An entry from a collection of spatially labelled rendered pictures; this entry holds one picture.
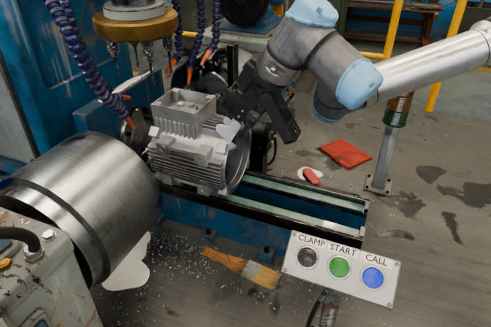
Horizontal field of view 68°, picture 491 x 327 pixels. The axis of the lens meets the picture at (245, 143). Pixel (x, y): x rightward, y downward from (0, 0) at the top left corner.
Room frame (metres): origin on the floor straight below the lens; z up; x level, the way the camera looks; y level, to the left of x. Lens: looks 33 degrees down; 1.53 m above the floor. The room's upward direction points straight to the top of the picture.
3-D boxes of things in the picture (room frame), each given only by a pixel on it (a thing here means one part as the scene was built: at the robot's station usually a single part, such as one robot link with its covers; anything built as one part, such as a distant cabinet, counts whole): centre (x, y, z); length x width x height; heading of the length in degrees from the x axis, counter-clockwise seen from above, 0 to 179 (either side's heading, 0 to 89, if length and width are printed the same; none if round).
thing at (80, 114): (0.86, 0.35, 0.97); 0.30 x 0.11 x 0.34; 158
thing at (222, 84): (1.11, 0.08, 1.04); 0.41 x 0.25 x 0.25; 158
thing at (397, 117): (0.87, -0.41, 1.05); 0.06 x 0.06 x 0.04
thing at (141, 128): (0.83, 0.29, 1.01); 0.15 x 0.02 x 0.15; 158
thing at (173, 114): (0.78, 0.15, 1.11); 0.12 x 0.11 x 0.07; 67
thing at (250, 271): (0.57, 0.01, 0.80); 0.21 x 0.05 x 0.01; 63
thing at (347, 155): (1.05, -0.35, 0.80); 0.15 x 0.12 x 0.01; 32
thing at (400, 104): (0.87, -0.41, 1.10); 0.06 x 0.06 x 0.04
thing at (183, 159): (0.76, 0.11, 1.01); 0.20 x 0.19 x 0.19; 67
